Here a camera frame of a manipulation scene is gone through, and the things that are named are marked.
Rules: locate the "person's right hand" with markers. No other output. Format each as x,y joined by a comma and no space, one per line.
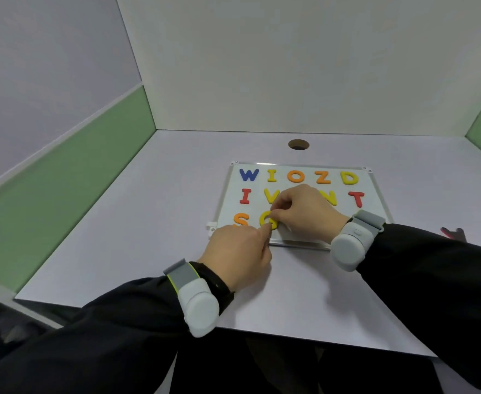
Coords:
310,213

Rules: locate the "set of colourful letter magnets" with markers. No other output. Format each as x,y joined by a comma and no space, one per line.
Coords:
248,174

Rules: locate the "person's black trousers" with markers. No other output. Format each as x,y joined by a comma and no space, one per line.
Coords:
265,365

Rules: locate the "person's left hand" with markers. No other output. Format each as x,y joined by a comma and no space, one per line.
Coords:
234,256

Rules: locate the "grey white right wrist tracker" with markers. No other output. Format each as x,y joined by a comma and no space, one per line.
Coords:
349,246

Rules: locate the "yellow curved magnet piece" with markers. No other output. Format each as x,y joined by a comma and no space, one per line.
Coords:
263,219

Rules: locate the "white magnetic board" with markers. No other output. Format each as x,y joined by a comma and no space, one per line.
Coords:
229,201

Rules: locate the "grey white wrist tracker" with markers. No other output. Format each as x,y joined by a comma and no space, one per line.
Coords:
197,301
349,246

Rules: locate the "person's right thumb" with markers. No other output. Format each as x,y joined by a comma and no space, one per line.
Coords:
282,223

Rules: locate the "red and black small object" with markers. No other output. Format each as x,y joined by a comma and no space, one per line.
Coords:
454,234

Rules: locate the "person's left thumb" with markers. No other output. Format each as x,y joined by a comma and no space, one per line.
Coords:
267,252

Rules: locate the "grey white left wrist tracker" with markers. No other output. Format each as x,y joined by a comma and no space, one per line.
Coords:
197,301

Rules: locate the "person's left forearm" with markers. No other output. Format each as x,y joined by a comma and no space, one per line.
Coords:
100,336

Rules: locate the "person's right forearm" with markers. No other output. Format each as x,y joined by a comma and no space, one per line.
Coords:
429,283

